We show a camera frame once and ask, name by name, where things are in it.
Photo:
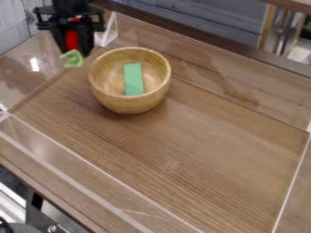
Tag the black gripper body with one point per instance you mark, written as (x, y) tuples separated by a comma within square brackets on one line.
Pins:
[(88, 16)]

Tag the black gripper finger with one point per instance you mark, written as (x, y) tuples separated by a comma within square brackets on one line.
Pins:
[(59, 35), (86, 40)]

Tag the red plush strawberry green leaves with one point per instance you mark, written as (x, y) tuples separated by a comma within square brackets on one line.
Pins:
[(72, 56)]

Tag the wooden bowl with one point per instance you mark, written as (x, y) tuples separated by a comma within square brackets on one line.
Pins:
[(106, 78)]

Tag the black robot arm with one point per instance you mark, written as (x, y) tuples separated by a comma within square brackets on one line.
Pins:
[(68, 6)]

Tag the clear acrylic stand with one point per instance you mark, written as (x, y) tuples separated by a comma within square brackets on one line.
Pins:
[(103, 38)]

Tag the green rectangular block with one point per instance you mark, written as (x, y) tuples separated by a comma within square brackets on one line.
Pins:
[(134, 79)]

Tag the gold metal chair frame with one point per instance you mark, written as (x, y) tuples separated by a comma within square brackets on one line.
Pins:
[(287, 22)]

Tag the black table leg bracket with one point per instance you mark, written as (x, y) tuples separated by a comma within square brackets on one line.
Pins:
[(36, 218)]

